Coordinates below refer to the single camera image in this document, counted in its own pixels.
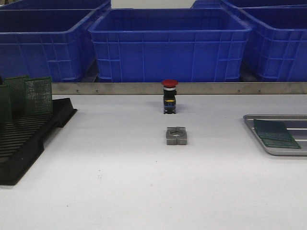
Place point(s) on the blue plastic crate centre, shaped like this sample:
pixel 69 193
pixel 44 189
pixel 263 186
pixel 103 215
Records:
pixel 151 45

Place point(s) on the green perforated circuit board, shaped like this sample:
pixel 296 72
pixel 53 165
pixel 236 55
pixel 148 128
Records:
pixel 274 130
pixel 38 96
pixel 278 143
pixel 5 104
pixel 17 93

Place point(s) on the silver metal tray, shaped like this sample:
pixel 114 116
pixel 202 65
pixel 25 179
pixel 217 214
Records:
pixel 295 124

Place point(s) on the grey metal clamp block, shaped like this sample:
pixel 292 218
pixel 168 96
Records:
pixel 176 136

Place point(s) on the blue plastic crate right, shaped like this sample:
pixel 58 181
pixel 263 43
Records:
pixel 276 49

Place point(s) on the blue plastic crate left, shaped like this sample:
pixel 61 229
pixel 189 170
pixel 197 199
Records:
pixel 46 43

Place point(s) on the metal table edge rail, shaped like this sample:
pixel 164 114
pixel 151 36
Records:
pixel 202 88

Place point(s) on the blue plastic crate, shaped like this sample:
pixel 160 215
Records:
pixel 276 49
pixel 151 45
pixel 46 43

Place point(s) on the blue crate back right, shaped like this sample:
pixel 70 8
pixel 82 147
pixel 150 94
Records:
pixel 247 3

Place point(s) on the red emergency stop button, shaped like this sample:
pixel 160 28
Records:
pixel 169 97

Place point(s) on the blue crate back left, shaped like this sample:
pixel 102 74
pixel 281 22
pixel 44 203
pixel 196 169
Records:
pixel 56 4

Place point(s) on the black slotted board rack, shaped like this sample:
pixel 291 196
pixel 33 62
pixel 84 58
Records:
pixel 21 141

